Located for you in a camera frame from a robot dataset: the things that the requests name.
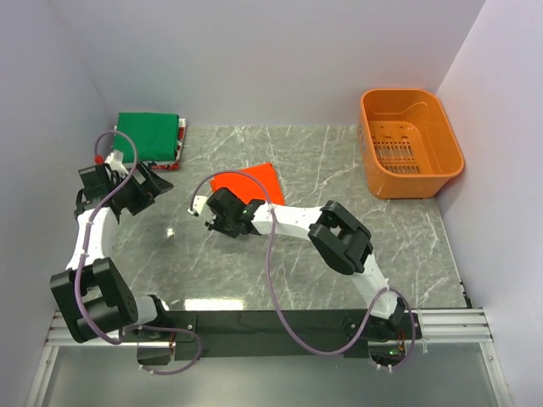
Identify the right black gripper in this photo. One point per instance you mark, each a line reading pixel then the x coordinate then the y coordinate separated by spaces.
pixel 215 226

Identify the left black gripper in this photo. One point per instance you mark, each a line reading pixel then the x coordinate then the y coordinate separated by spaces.
pixel 145 195

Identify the orange t shirt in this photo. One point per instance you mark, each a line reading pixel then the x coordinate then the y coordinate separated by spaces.
pixel 246 189

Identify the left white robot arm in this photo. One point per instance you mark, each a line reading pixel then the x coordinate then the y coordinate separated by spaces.
pixel 105 194

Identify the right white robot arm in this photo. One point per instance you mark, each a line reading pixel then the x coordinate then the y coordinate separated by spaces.
pixel 342 241

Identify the folded green t shirt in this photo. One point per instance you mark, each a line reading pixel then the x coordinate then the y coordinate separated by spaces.
pixel 146 135

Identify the black base beam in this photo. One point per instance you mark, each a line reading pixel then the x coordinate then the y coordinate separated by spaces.
pixel 259 333

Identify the orange plastic basket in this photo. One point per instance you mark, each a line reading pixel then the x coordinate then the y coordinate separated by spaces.
pixel 408 147

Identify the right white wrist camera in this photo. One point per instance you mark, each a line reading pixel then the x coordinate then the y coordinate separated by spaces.
pixel 199 207

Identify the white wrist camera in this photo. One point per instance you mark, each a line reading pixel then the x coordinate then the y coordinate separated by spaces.
pixel 199 207
pixel 115 162

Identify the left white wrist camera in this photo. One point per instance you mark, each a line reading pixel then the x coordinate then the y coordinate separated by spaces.
pixel 115 162

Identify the aluminium rail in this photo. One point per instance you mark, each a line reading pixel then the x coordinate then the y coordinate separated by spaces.
pixel 437 326

